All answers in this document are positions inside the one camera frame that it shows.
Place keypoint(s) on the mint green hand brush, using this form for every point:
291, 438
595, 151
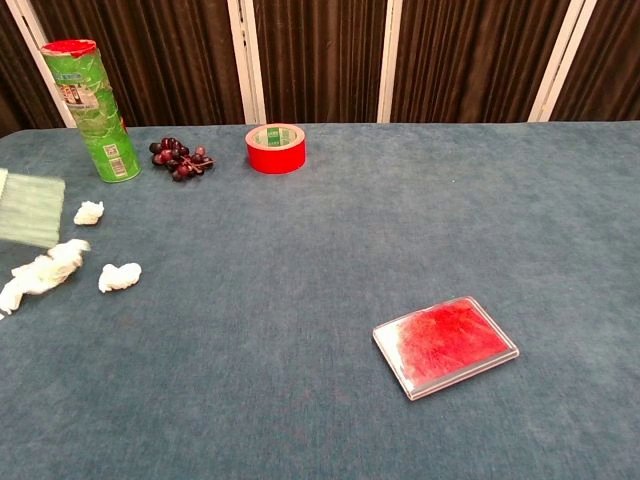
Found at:
32, 207

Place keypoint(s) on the blue felt table cover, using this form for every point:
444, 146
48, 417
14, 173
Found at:
320, 250

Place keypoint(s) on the red tape roll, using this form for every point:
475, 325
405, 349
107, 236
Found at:
275, 160

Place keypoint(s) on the clear case with red feather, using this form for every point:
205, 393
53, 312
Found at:
445, 345

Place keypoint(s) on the dark red grape bunch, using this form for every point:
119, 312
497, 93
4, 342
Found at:
172, 157

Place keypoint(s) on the brown pleated curtain panel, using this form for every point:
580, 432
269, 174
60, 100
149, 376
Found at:
610, 60
320, 60
170, 60
15, 90
470, 60

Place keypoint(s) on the green chip can red lid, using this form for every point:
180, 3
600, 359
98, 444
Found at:
95, 115

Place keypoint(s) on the white screen frame post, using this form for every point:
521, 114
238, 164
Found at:
40, 60
390, 65
247, 65
560, 65

